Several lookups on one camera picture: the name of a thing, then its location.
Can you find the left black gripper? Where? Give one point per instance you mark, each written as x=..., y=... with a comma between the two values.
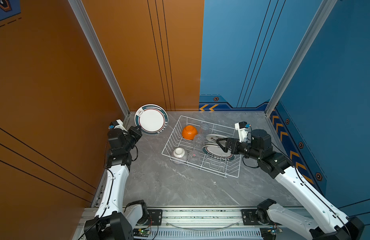
x=137, y=135

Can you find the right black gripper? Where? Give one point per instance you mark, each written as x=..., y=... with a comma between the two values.
x=229, y=141

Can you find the white plate red pattern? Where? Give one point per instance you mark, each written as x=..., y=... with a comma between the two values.
x=214, y=137

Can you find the green rimmed white plate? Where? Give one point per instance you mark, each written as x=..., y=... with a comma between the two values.
x=152, y=119

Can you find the white wire dish rack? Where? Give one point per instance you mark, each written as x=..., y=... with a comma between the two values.
x=203, y=153

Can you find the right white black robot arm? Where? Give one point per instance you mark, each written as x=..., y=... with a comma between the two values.
x=327, y=222

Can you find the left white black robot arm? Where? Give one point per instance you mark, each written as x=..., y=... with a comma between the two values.
x=111, y=221

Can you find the clear glass cup back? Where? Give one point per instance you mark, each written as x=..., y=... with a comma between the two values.
x=204, y=129

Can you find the clear glass cup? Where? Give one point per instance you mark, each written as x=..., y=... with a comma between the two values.
x=204, y=129
x=194, y=157
x=198, y=141

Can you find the clear glass cup middle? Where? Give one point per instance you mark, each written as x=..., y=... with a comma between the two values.
x=198, y=141

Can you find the clear glass cup front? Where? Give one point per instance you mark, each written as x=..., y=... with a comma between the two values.
x=194, y=157

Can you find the orange bowl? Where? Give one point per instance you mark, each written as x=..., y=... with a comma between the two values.
x=189, y=132

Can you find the small white bowl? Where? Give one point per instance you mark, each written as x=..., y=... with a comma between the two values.
x=179, y=156

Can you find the right circuit board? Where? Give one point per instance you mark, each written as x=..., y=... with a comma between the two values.
x=271, y=233

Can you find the left green circuit board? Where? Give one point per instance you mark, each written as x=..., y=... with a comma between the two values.
x=142, y=233

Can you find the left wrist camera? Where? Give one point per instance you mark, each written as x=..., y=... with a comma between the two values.
x=117, y=126

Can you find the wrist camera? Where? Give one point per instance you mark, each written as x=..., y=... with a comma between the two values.
x=117, y=126
x=243, y=129

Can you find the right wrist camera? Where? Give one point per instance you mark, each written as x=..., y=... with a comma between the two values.
x=243, y=129

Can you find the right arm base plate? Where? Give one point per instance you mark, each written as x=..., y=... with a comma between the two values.
x=255, y=217

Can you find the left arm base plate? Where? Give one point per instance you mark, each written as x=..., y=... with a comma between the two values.
x=154, y=218

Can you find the aluminium front rail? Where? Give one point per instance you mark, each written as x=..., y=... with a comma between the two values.
x=202, y=223

